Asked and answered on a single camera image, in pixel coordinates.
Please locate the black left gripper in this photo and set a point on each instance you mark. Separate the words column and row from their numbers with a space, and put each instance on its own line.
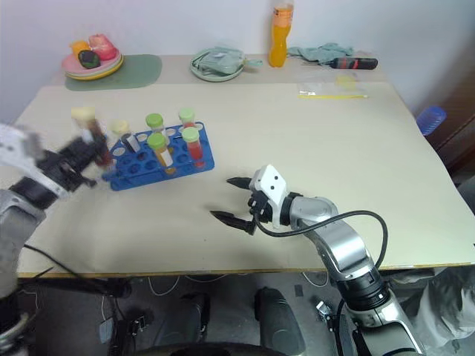
column 65, row 167

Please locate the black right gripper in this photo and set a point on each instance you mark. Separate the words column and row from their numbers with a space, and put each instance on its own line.
column 259, row 205

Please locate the cream-capped dark red test tube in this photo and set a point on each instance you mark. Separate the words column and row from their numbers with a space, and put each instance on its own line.
column 94, row 128

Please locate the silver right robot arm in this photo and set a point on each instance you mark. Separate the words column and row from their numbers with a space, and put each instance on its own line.
column 341, row 241

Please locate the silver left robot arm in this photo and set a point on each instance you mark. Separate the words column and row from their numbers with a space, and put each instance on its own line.
column 18, row 211

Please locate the cream-capped clear test tube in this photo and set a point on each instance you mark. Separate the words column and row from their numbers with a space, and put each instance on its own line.
column 119, row 128

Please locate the uncapped grey test tube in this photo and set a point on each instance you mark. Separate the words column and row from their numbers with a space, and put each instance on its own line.
column 130, row 142

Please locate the blue test tube rack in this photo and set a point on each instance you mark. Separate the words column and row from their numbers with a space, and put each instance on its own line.
column 148, row 167

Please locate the green-capped orange test tube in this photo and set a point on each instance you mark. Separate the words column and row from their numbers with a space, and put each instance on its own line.
column 161, row 150

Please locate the green-capped white-label test tube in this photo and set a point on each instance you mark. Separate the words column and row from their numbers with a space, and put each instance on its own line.
column 156, row 122

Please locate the green-capped red test tube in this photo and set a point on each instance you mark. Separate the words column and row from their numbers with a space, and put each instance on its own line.
column 186, row 115
column 193, row 142

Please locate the beige table cover sheet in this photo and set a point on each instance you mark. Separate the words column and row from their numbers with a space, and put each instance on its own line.
column 297, row 148

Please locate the stack of coloured plates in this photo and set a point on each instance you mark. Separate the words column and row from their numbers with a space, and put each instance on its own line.
column 107, row 68

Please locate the green placemat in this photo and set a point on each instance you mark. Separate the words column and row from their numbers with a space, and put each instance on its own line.
column 141, row 72

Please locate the black and green toy food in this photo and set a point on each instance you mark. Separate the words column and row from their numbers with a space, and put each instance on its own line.
column 89, row 59

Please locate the pink toy food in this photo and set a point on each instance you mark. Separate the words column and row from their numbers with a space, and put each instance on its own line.
column 101, row 46

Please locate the orange toy food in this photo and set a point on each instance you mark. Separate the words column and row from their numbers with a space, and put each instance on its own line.
column 78, row 47

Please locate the dark rounded shape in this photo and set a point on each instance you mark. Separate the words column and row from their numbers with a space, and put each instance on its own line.
column 278, row 322
column 194, row 317

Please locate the pale green plate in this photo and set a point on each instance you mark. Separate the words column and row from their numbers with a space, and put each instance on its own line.
column 208, row 76

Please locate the black tripod leg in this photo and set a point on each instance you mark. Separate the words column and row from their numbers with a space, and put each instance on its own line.
column 74, row 285

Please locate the pale green spoon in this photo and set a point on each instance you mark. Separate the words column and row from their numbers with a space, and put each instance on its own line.
column 254, row 63

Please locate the clear plastic bag of items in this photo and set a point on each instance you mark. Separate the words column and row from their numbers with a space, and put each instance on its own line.
column 219, row 61

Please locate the clear yellow-seal zip bag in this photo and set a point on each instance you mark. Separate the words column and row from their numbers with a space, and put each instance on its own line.
column 334, row 91

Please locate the orange drink bottle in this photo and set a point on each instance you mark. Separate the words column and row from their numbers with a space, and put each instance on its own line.
column 280, row 41

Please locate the green cloth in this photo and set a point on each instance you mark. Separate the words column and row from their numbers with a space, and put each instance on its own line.
column 323, row 52

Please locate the red and black screwdriver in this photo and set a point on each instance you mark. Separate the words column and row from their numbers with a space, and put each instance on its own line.
column 352, row 63

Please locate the blue ribbed stool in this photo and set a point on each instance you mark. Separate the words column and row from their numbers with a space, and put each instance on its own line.
column 430, row 120

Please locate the brown wooden furniture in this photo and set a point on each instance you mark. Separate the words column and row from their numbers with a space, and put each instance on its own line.
column 460, row 137

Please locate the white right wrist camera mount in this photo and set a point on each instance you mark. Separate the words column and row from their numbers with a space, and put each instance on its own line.
column 271, row 185

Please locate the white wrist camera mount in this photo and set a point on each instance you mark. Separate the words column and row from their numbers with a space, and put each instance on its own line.
column 271, row 185
column 16, row 148

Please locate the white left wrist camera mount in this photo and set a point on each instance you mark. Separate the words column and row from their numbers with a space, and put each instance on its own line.
column 16, row 148

